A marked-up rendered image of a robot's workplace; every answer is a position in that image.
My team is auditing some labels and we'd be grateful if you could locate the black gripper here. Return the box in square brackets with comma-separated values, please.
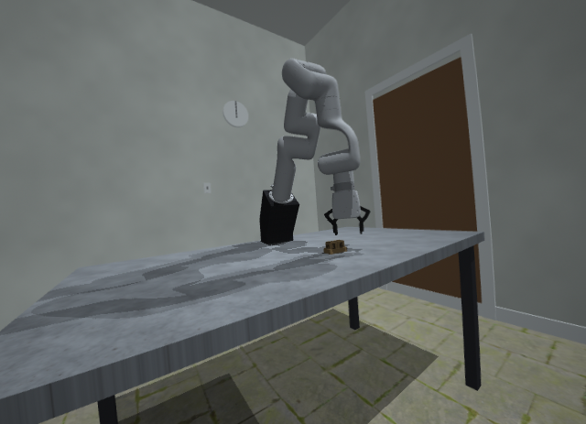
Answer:
[324, 190, 370, 235]

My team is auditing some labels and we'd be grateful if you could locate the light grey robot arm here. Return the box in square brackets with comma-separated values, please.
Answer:
[269, 59, 360, 204]

